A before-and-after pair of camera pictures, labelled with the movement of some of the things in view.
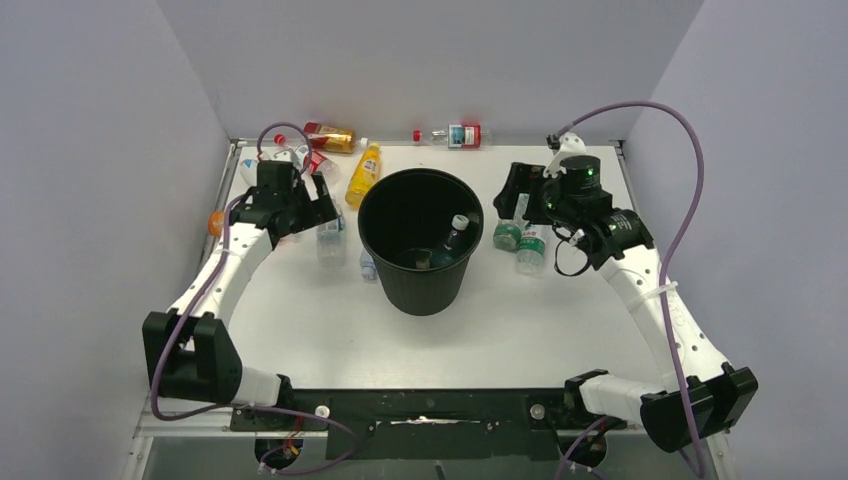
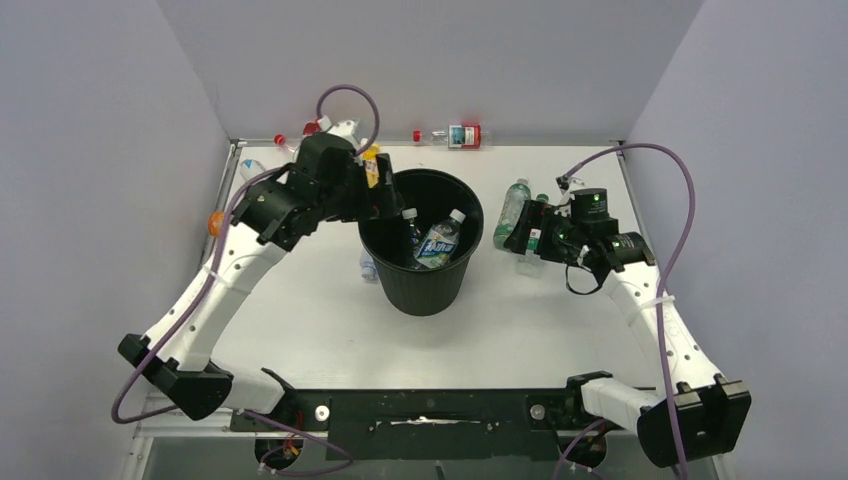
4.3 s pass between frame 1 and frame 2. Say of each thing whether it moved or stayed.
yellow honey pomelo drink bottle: stayed
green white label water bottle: stayed
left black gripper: moved
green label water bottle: stayed
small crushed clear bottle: stayed
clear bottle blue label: moved
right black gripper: moved
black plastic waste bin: stayed
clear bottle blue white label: stayed
